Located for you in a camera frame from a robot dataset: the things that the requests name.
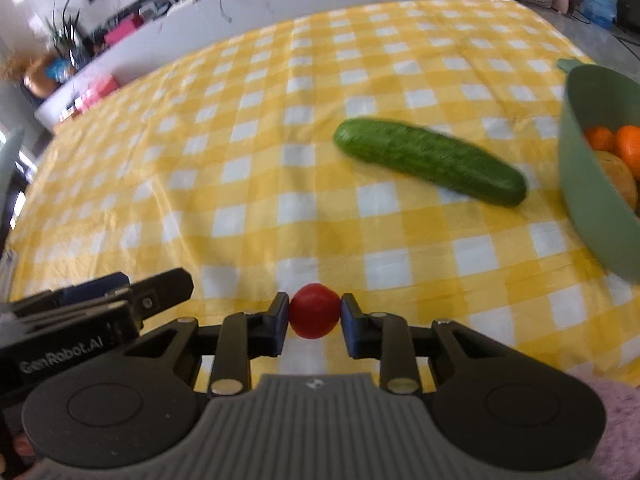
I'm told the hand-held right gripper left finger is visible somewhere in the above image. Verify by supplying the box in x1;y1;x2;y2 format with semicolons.
125;291;291;395

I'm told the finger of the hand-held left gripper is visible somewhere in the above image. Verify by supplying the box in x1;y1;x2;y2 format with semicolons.
112;267;195;330
0;272;131;318

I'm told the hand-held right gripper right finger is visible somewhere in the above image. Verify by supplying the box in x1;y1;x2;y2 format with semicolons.
340;292;566;392

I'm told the red cherry tomato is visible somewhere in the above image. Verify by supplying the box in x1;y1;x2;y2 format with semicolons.
289;283;342;339

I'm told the green plastic colander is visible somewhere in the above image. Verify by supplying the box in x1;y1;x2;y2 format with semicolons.
556;57;640;281

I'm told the red-green pear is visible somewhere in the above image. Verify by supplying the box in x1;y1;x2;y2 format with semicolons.
595;150;640;216

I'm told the orange mandarin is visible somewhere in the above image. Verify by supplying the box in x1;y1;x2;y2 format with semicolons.
615;125;640;181
584;126;616;152

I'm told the person's left hand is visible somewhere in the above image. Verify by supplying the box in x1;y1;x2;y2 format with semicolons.
12;432;38;461

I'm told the green cucumber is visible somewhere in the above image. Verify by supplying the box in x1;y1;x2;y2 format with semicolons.
333;117;528;208

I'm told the yellow checked tablecloth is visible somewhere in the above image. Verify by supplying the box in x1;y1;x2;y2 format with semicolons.
7;0;640;391

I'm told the pink packet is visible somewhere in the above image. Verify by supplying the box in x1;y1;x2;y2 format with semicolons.
75;74;118;111

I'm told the brown round vase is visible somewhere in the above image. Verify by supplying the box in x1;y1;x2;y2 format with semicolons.
22;55;76;98

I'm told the spiky green houseplant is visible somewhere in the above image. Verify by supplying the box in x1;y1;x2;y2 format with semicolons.
42;0;93;68

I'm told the pink box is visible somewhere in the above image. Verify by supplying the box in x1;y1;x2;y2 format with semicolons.
102;14;143;46

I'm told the purple fluffy cushion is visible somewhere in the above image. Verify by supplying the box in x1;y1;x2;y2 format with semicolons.
570;375;640;480

